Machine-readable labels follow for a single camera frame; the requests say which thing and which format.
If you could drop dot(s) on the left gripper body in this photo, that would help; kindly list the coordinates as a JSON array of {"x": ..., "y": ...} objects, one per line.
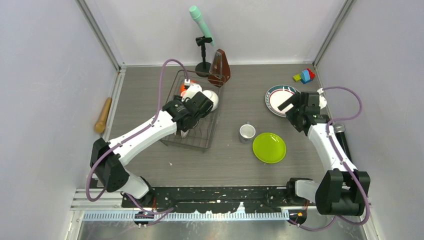
[{"x": 194, "y": 124}]

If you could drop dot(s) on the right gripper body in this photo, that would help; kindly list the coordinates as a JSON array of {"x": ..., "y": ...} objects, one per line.
[{"x": 293, "y": 115}]

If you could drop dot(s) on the green rimmed white plate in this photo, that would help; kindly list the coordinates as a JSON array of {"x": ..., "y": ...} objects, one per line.
[{"x": 276, "y": 95}]

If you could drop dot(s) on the black wire dish rack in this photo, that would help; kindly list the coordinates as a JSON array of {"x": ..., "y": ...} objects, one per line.
[{"x": 199, "y": 138}]

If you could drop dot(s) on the white printed round plate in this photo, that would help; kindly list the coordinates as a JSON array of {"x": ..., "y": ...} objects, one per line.
[{"x": 184, "y": 134}]

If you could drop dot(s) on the orange bowl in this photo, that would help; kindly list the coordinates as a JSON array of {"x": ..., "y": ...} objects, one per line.
[{"x": 185, "y": 85}]

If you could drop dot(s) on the white bowl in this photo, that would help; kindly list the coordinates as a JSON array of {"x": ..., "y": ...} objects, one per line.
[{"x": 213, "y": 97}]

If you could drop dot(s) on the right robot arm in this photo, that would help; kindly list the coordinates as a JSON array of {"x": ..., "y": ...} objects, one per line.
[{"x": 343, "y": 191}]

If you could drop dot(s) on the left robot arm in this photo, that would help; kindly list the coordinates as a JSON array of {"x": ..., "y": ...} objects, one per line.
[{"x": 109, "y": 158}]

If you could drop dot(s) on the colourful toy blocks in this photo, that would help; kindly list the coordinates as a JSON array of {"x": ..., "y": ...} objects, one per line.
[{"x": 305, "y": 76}]

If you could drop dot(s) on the black handheld microphone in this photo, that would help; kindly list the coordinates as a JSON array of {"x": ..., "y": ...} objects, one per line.
[{"x": 339, "y": 130}]

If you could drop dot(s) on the black microphone stand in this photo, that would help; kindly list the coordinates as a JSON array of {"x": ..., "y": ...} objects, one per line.
[{"x": 202, "y": 68}]

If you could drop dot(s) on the lime green plate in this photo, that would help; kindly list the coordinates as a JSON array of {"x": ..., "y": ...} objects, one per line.
[{"x": 269, "y": 148}]

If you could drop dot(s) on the brown metronome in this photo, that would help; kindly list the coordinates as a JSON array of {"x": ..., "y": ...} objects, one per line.
[{"x": 219, "y": 71}]

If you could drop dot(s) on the small grey patterned mug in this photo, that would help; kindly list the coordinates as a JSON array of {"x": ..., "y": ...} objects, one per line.
[{"x": 247, "y": 133}]

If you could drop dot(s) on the wooden rolling pin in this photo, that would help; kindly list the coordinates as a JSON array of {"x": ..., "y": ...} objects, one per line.
[{"x": 100, "y": 125}]

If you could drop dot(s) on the mint green microphone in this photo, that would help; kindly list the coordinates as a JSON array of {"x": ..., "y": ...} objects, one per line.
[{"x": 197, "y": 16}]

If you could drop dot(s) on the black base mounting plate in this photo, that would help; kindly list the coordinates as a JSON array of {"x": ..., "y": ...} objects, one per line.
[{"x": 219, "y": 203}]

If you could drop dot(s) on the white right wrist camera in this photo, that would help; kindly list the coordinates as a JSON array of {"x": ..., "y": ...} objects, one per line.
[{"x": 322, "y": 99}]

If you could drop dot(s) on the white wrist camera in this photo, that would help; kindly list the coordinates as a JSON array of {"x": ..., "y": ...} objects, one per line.
[
  {"x": 322, "y": 99},
  {"x": 191, "y": 92}
]

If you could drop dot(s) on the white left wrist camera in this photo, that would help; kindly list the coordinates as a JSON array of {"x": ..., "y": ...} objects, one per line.
[{"x": 191, "y": 92}]

